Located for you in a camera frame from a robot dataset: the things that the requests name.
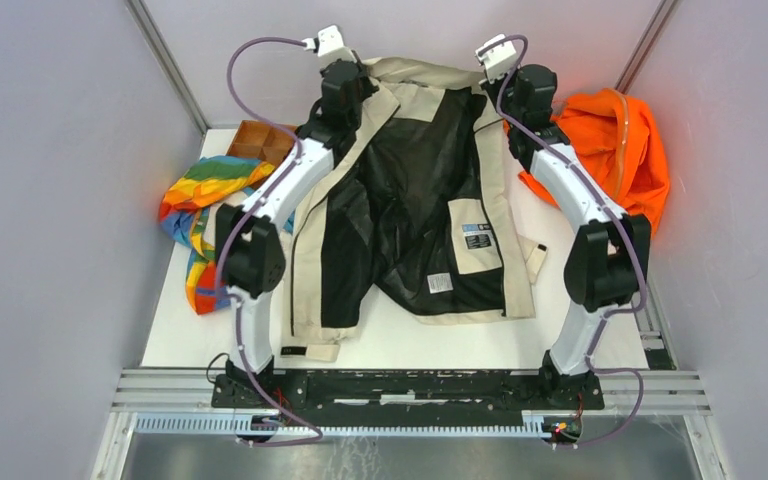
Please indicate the beige zip jacket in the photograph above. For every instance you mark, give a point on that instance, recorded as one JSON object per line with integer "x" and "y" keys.
{"x": 416, "y": 208}

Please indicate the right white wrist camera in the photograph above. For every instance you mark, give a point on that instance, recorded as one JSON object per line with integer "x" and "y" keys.
{"x": 497, "y": 56}

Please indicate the brown wooden compartment tray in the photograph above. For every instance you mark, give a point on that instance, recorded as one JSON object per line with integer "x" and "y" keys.
{"x": 258, "y": 140}

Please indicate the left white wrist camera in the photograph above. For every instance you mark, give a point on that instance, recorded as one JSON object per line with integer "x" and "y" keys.
{"x": 329, "y": 47}

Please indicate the rainbow striped garment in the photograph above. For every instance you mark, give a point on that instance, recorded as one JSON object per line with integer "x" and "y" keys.
{"x": 187, "y": 214}

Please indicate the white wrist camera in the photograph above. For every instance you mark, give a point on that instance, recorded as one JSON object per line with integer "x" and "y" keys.
{"x": 329, "y": 47}
{"x": 497, "y": 56}

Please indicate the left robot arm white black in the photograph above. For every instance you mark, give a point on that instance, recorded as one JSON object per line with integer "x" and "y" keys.
{"x": 251, "y": 261}

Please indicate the orange jacket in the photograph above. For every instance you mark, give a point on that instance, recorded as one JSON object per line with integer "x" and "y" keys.
{"x": 616, "y": 139}

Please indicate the aluminium frame rail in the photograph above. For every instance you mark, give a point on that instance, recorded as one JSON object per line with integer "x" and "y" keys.
{"x": 167, "y": 400}

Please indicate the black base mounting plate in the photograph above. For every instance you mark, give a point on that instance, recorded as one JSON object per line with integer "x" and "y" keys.
{"x": 403, "y": 398}

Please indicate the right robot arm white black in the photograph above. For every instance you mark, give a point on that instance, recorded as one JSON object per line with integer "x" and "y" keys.
{"x": 605, "y": 272}

